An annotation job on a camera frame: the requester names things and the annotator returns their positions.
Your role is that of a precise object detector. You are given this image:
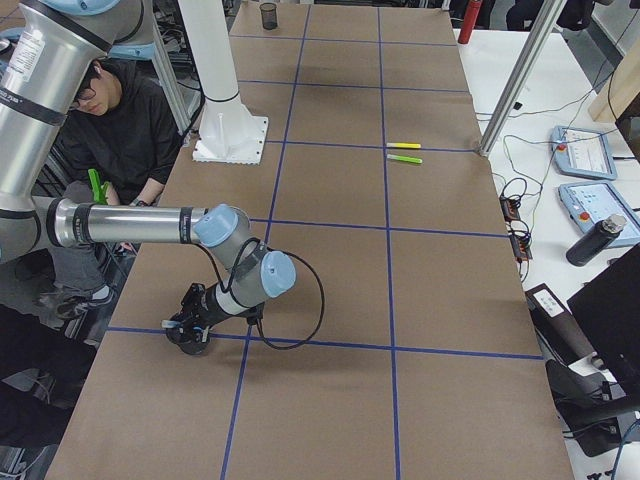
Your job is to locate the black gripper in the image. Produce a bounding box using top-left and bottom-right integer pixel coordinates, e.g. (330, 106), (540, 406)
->
(172, 283), (217, 343)

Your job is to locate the blue highlighter pen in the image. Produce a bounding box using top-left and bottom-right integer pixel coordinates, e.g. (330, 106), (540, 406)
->
(161, 320), (181, 330)

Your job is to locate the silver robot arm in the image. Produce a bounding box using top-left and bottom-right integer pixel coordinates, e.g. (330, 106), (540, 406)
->
(1, 1), (296, 352)

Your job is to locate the near black mesh cup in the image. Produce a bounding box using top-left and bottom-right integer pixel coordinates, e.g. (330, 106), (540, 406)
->
(165, 329), (209, 356)

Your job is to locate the black mesh cup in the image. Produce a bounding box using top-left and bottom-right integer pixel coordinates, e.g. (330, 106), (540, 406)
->
(259, 2), (278, 30)
(165, 329), (209, 356)

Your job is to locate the green plastic clamp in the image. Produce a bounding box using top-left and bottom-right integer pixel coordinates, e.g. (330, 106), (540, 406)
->
(87, 168), (109, 205)

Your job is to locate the seated person in black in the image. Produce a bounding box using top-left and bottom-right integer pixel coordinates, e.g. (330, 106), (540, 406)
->
(40, 59), (182, 320)

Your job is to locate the green highlighter pen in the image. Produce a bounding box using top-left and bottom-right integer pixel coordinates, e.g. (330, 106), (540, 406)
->
(386, 154), (423, 165)

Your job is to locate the yellow highlighter pen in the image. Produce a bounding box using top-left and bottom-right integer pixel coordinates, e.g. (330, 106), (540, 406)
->
(386, 142), (422, 150)

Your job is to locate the far black mesh cup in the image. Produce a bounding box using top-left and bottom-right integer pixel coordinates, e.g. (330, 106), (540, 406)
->
(259, 2), (278, 30)

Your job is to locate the orange usb hub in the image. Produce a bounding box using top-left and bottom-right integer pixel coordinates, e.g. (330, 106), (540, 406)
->
(499, 196), (521, 222)
(509, 233), (532, 263)

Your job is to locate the black white remote box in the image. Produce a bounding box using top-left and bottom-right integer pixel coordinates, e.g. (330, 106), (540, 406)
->
(525, 283), (598, 365)

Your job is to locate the red bottle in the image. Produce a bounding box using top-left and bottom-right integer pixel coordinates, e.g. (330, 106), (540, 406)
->
(457, 0), (482, 45)

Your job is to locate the lower teach pendant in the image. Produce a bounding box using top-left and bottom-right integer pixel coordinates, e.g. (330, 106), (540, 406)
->
(558, 180), (639, 248)

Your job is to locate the teach pendant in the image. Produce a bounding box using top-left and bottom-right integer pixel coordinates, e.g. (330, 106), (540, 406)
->
(550, 125), (617, 180)
(558, 180), (639, 248)

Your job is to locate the black monitor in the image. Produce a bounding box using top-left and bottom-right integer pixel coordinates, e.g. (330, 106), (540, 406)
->
(568, 246), (639, 394)

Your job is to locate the dark water bottle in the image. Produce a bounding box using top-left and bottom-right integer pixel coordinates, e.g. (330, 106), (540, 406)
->
(565, 214), (627, 267)

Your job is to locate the upper teach pendant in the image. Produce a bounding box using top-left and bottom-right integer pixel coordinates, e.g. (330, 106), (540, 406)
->
(550, 125), (617, 180)

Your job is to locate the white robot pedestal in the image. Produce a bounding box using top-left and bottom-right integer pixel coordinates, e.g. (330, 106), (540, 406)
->
(179, 0), (269, 165)

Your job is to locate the aluminium frame post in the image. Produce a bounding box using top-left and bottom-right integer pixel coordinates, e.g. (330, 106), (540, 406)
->
(477, 0), (566, 157)

